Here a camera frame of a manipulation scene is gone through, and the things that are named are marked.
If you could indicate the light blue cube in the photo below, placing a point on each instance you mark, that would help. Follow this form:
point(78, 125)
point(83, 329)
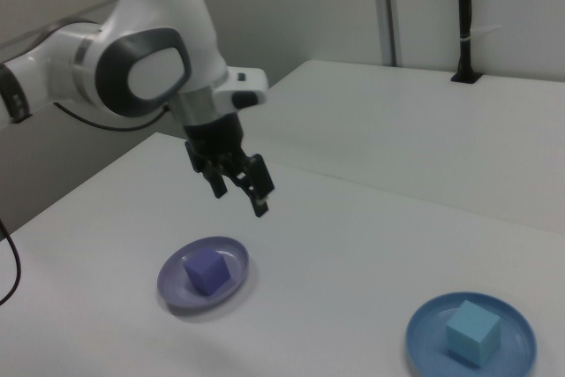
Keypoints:
point(470, 337)

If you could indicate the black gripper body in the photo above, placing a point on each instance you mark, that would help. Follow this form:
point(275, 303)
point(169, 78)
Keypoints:
point(214, 140)

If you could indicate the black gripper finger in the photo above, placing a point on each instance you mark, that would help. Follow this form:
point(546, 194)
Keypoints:
point(217, 185)
point(258, 183)

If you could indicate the purple plate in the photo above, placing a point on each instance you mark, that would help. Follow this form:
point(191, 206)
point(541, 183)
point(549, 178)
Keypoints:
point(172, 280)

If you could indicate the purple cube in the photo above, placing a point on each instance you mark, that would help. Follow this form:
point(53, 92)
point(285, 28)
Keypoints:
point(205, 275)

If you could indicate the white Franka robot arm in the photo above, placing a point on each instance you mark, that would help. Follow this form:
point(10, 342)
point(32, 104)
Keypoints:
point(167, 10)

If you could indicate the blue plate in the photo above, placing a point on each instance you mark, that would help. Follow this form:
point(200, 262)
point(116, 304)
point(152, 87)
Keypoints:
point(424, 333)

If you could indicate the grey partition post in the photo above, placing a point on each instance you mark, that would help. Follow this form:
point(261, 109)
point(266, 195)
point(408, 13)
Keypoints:
point(390, 10)

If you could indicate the black pole stand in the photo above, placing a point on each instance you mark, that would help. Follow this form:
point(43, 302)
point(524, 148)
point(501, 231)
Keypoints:
point(464, 19)

